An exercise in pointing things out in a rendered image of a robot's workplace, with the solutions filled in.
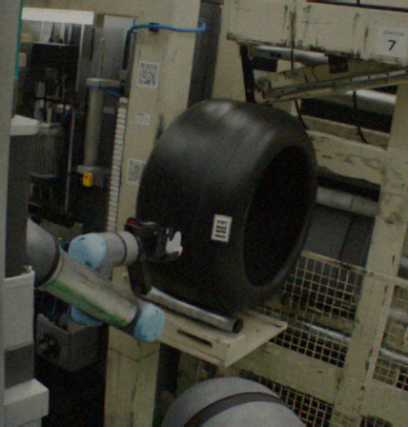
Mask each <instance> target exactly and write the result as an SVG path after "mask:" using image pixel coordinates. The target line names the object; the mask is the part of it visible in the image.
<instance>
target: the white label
mask: <svg viewBox="0 0 408 427"><path fill-rule="evenodd" d="M231 222H232V218H231V217H229V216H224V215H219V214H216V215H215V218H214V229H213V236H211V239H213V240H218V241H223V242H228V240H229V234H230V229H231Z"/></svg>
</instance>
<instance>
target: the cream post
mask: <svg viewBox="0 0 408 427"><path fill-rule="evenodd" d="M199 7H200V0H141V3H140V12H139V22H138V24H139V25H149V23H159V25H166V26H171V27H174V28H189V29H195V28H197V22H198V14H199ZM195 38H196V32H180V31H174V30H159V31H148V29H138V32H137V39H136V41H135V52H134V61H133V80H132V81H131V91H130V101H129V111H128V122H127V125H126V132H125V143H124V153H123V164H122V175H121V188H120V196H119V207H118V218H117V229H116V231H117V232H122V231H123V229H124V223H127V222H128V220H130V219H132V220H134V215H135V201H136V195H137V190H138V186H136V185H134V184H131V183H128V182H127V172H128V162H129V158H133V159H137V160H141V161H144V162H147V161H148V159H149V157H150V154H151V152H152V150H153V147H154V146H155V144H156V142H157V141H158V139H159V138H160V136H161V135H162V133H163V132H164V131H165V130H166V129H167V128H168V127H169V126H170V125H171V124H172V123H173V122H174V121H175V119H176V118H177V117H178V116H179V115H180V114H181V113H183V112H184V111H185V110H186V108H187V100H188V92H189V84H190V76H191V75H192V67H193V60H194V45H195ZM139 61H144V62H150V63H151V62H155V63H159V73H158V81H157V89H150V88H145V87H139V86H136V80H137V75H138V71H139ZM138 112H139V113H143V114H149V115H150V120H149V125H147V124H142V123H137V122H135V118H136V117H137V113H138ZM134 222H135V220H134ZM127 272H128V269H127V266H125V267H119V268H113V272H112V282H114V283H115V284H117V285H119V282H120V276H121V275H122V274H125V273H127ZM109 329H110V334H109V345H108V354H107V357H108V365H107V374H106V382H107V385H106V394H105V404H104V405H105V413H104V423H103V427H153V423H152V420H153V406H154V399H155V391H156V384H155V383H156V375H157V367H158V359H159V352H160V343H161V342H160V341H158V340H153V341H150V342H145V341H143V340H140V339H135V338H134V337H133V336H131V335H128V334H126V333H124V332H122V331H120V330H118V329H116V328H114V327H112V326H110V325H109Z"/></svg>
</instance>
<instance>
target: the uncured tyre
mask: <svg viewBox="0 0 408 427"><path fill-rule="evenodd" d="M316 190H317V161H316V151H315V148H314V145H313V142H312V140H311V138H310V136H309V135H308V133H307V132H306V131H305V129H304V127H303V126H302V124H301V123H300V121H299V120H298V119H297V118H296V117H295V116H293V115H292V114H290V113H288V112H285V111H284V110H282V109H279V108H274V107H269V106H263V105H257V104H253V103H247V102H242V101H236V100H231V99H226V98H217V99H211V100H210V99H205V100H202V101H199V102H197V103H195V104H193V105H191V106H190V107H189V108H188V109H187V110H185V111H184V112H183V113H181V114H180V115H179V116H178V117H177V118H176V119H175V121H174V122H173V123H172V124H171V125H170V126H169V127H168V128H167V129H166V130H165V131H164V132H163V133H162V135H161V136H160V138H159V139H158V141H157V142H156V144H155V146H154V147H153V150H152V152H151V154H150V157H149V159H148V161H147V164H146V166H145V169H144V172H143V174H142V178H141V181H140V183H139V185H138V190H137V195H136V201H135V215H134V220H146V219H150V222H155V223H159V226H161V227H162V228H163V229H165V228H173V234H172V237H170V242H171V241H173V238H174V236H175V234H176V233H178V232H180V234H181V239H180V247H182V252H181V254H180V256H179V257H178V258H177V259H176V260H173V261H164V262H157V263H155V262H151V261H149V262H148V267H149V272H150V275H151V276H152V277H153V279H154V280H155V281H156V282H158V283H159V284H160V285H161V286H162V287H164V288H165V289H166V288H167V289H166V290H168V291H169V292H171V293H174V294H176V295H181V296H183V297H186V298H188V299H190V300H193V301H195V302H198V303H201V304H203V305H206V306H208V307H211V308H215V309H221V310H226V311H228V312H225V313H244V312H248V311H250V310H252V309H253V308H255V307H257V306H259V305H261V304H263V303H264V302H266V301H268V300H269V299H271V298H272V297H273V296H274V295H275V294H276V293H277V292H278V291H279V290H280V289H281V288H282V286H283V285H284V284H285V282H286V281H287V279H288V278H289V276H290V275H291V273H292V271H293V270H294V268H295V266H296V264H297V261H298V259H299V257H300V255H301V253H302V250H303V248H304V245H305V243H306V240H307V237H308V234H309V231H310V229H311V225H312V221H313V217H314V213H315V208H316ZM216 214H219V215H224V216H229V217H231V218H232V222H231V229H230V234H229V240H228V242H223V241H218V240H213V239H211V236H213V229H214V218H215V215H216ZM169 289H170V290H169Z"/></svg>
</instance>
